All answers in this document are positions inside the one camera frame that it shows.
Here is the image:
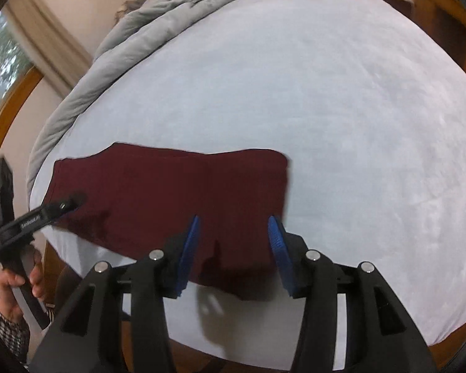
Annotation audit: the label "person's left forearm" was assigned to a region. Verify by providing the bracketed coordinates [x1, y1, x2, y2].
[0, 291, 31, 364]

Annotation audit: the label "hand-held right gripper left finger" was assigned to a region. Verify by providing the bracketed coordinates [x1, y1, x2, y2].
[29, 214, 200, 373]

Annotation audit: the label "beige window curtain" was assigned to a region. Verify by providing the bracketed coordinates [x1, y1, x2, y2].
[4, 0, 92, 99]

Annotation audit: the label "grey duvet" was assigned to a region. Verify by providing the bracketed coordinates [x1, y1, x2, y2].
[26, 0, 307, 199]

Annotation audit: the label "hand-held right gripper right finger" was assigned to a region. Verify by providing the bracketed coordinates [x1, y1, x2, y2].
[267, 215, 437, 373]

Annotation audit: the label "wooden desk cabinet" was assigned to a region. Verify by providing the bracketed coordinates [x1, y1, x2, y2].
[412, 0, 466, 98]

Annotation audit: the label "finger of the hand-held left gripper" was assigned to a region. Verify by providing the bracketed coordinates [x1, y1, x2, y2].
[38, 191, 87, 226]

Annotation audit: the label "bed with light blue sheet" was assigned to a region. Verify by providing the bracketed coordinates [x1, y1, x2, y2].
[26, 0, 466, 371]

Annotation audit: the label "person's left hand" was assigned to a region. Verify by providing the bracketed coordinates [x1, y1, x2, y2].
[0, 246, 46, 323]

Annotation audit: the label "window with wooden frame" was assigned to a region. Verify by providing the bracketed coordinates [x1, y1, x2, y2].
[0, 10, 43, 152]

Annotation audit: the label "maroon pants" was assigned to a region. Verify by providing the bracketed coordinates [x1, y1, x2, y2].
[44, 143, 290, 302]

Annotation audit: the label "wooden bed frame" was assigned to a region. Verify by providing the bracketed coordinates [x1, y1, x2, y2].
[43, 237, 466, 373]

